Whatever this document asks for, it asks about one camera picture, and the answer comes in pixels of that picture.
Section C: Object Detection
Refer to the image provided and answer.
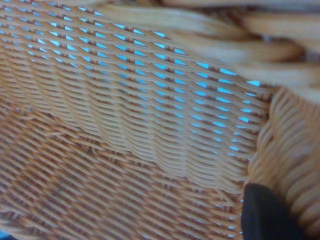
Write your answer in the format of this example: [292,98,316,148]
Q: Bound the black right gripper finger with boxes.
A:
[241,182,305,240]

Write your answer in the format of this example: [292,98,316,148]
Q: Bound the orange wicker basket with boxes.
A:
[0,0,320,240]

